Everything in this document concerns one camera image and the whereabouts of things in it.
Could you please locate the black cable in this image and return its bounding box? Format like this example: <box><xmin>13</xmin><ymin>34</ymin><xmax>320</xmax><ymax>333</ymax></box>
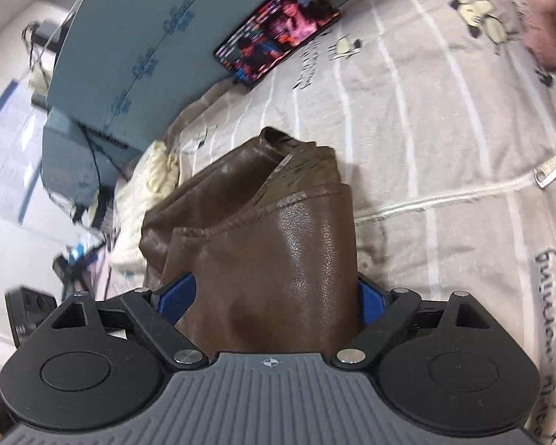
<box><xmin>72</xmin><ymin>118</ymin><xmax>137</xmax><ymax>230</ymax></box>

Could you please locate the smartphone with lit screen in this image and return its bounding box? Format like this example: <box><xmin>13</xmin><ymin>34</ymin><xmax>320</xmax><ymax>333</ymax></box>
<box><xmin>213</xmin><ymin>0</ymin><xmax>342</xmax><ymax>90</ymax></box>

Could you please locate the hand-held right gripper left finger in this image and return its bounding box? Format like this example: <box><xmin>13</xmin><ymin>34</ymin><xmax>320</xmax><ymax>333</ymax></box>
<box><xmin>51</xmin><ymin>273</ymin><xmax>202</xmax><ymax>367</ymax></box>

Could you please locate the striped cartoon print bed sheet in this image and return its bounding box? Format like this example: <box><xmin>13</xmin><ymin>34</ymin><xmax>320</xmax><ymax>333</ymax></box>
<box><xmin>106</xmin><ymin>0</ymin><xmax>556</xmax><ymax>445</ymax></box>

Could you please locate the blue foam board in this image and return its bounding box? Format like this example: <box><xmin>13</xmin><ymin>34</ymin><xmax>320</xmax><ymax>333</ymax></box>
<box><xmin>44</xmin><ymin>0</ymin><xmax>374</xmax><ymax>149</ymax></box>

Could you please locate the cream cloth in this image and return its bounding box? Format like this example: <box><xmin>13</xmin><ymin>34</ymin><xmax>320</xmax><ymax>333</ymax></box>
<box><xmin>110</xmin><ymin>141</ymin><xmax>182</xmax><ymax>273</ymax></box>

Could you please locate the blue cardboard box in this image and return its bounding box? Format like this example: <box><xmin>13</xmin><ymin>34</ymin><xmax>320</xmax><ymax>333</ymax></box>
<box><xmin>41</xmin><ymin>106</ymin><xmax>137</xmax><ymax>207</ymax></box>

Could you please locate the brown leather garment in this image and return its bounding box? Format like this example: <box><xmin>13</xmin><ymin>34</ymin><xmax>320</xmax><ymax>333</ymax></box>
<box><xmin>139</xmin><ymin>126</ymin><xmax>358</xmax><ymax>363</ymax></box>

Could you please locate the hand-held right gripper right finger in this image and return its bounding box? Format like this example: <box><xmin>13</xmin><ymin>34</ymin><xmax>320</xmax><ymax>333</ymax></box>
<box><xmin>334</xmin><ymin>274</ymin><xmax>496</xmax><ymax>370</ymax></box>

